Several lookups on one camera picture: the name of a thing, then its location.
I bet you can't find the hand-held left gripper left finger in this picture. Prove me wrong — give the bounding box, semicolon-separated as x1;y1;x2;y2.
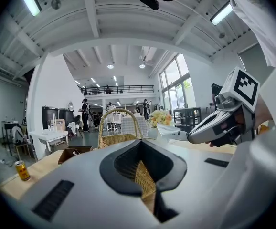
21;139;158;224

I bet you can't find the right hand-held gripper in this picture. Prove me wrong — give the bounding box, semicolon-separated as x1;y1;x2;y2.
187;67;260;145

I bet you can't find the white jacket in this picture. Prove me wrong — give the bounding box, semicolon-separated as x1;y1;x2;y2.
11;125;25;144

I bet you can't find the white square sachet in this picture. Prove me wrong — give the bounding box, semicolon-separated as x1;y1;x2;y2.
156;123;189;142

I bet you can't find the cardboard box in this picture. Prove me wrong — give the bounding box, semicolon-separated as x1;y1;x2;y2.
50;119;66;131

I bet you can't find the person's right hand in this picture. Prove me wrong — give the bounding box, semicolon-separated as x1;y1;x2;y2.
206;117;245;148

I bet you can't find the gold drink can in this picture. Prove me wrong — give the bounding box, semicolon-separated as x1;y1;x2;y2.
14;160;31;182

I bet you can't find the person's right forearm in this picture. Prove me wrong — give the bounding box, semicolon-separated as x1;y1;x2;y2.
255;95;274;131

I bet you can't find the dark cabinet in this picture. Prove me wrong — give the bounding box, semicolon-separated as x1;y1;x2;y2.
42;105;74;130

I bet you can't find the white side table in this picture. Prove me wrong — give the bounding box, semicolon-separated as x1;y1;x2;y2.
28;129;69;161

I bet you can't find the grey roller blind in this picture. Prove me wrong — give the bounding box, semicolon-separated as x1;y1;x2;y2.
238;43;276;85

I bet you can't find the yellow flower bouquet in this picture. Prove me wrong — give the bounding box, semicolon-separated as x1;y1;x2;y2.
147;110;173;128

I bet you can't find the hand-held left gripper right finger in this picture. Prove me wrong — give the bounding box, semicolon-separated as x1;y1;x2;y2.
140;127;276;226

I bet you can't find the large window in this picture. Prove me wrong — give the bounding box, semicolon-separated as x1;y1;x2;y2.
159;53;197;112

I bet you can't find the black metal frame table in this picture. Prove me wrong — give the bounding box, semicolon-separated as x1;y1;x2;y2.
173;107;202;132

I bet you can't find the long ceiling light tube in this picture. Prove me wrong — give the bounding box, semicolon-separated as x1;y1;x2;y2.
210;2;234;26
18;0;42;17

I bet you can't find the black head camera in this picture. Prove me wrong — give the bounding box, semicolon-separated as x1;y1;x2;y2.
139;0;159;11

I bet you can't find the checkered cloth table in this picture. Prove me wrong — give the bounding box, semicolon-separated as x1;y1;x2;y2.
121;115;149;137

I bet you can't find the black balcony railing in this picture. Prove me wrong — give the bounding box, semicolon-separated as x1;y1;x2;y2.
80;85;155;95

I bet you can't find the large wicker basket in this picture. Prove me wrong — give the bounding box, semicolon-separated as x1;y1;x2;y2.
97;108;158;214

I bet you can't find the person's white shirt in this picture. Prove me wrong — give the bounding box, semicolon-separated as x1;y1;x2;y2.
220;0;276;68

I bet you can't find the dark brown organizer box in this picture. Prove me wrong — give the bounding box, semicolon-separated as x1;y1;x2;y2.
57;146;94;165

